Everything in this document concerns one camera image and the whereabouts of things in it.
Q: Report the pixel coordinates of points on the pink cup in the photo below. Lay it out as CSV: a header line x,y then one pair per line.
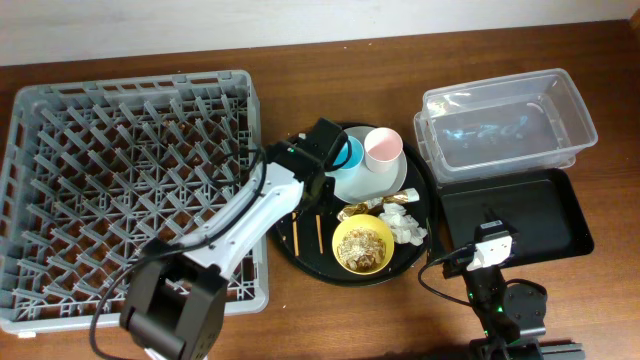
x,y
382,148

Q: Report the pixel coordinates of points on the round black tray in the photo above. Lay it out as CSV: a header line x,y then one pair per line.
x,y
325,267

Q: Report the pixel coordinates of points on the black rectangular tray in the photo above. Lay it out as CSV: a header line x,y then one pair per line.
x,y
540,205

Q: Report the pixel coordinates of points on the wooden chopstick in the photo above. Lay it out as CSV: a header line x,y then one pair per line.
x,y
295,217
319,233

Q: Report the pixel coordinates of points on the white round plate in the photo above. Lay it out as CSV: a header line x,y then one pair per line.
x,y
360,184

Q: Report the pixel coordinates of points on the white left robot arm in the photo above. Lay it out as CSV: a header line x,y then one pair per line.
x,y
175,304

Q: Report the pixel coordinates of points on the clear plastic bin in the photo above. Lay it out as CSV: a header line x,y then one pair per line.
x,y
503,125

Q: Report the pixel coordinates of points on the grey plastic dishwasher rack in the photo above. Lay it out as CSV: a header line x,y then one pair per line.
x,y
93,171

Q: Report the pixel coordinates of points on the crumpled white tissue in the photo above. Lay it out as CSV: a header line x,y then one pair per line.
x,y
405,229

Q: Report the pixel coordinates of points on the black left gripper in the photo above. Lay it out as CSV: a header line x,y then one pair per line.
x,y
335,151

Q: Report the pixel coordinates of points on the light blue cup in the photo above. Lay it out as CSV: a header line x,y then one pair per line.
x,y
350,156

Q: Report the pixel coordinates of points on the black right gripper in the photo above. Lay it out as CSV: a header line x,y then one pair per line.
x,y
460,267

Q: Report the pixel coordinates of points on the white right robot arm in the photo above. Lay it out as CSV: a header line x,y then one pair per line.
x,y
486,286

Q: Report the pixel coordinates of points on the yellow bowl with food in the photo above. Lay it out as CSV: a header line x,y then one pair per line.
x,y
363,244

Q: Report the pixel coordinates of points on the gold snack wrapper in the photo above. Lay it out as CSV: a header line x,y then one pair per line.
x,y
403,197

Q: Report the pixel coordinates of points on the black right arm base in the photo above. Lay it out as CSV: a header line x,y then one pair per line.
x,y
526,304

